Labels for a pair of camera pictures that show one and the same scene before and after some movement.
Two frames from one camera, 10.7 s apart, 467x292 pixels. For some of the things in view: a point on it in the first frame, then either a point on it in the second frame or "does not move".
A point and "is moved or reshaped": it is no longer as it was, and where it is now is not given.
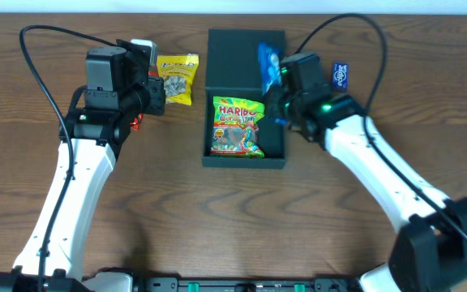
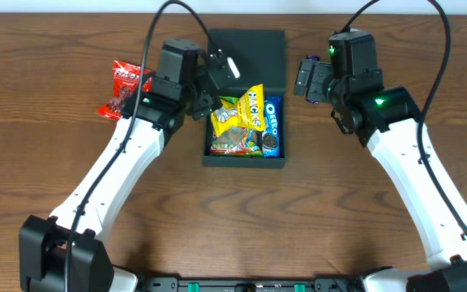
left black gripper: (155, 96) to (203, 102)
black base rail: (200, 284) does not move
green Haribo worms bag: (235, 130) does not move
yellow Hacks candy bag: (178, 72) is moved or reshaped
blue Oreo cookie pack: (269, 57) to (272, 136)
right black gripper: (274, 104) to (312, 81)
